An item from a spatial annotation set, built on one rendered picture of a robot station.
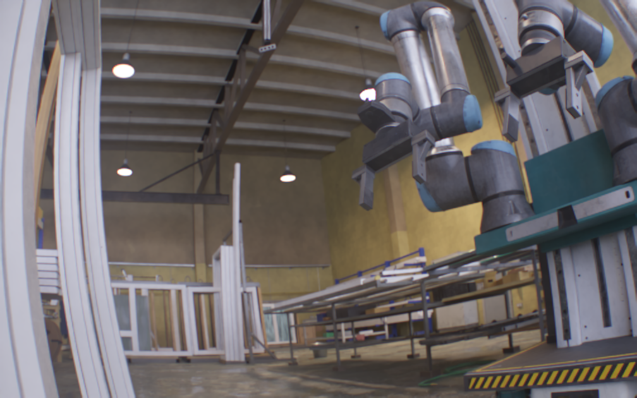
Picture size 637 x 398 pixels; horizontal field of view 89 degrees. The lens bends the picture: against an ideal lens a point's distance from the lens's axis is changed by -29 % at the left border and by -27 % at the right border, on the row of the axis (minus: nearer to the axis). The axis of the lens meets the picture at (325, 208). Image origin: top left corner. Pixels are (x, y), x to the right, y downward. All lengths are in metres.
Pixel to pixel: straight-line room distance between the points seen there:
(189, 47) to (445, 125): 11.80
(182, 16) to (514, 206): 10.69
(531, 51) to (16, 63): 0.72
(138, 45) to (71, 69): 11.12
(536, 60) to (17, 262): 0.72
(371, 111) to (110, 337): 0.98
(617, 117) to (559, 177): 0.32
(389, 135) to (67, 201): 0.91
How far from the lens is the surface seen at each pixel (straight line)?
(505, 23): 1.71
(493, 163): 1.29
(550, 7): 0.81
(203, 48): 12.70
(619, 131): 1.14
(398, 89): 1.01
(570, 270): 1.35
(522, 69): 0.73
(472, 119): 1.05
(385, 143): 0.90
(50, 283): 4.62
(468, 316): 11.63
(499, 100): 0.75
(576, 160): 1.33
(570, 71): 0.66
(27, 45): 0.43
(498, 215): 1.24
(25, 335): 0.33
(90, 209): 1.42
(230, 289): 7.47
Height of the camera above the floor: 0.51
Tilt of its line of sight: 16 degrees up
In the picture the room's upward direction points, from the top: 6 degrees counter-clockwise
